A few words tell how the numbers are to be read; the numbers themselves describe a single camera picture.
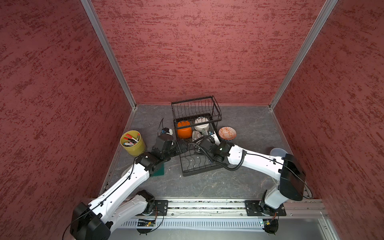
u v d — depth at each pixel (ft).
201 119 3.22
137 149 2.71
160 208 2.44
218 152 1.82
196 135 2.94
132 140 2.93
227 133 3.29
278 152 2.85
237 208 2.49
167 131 2.32
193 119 3.47
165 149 1.93
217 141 2.37
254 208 2.43
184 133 3.20
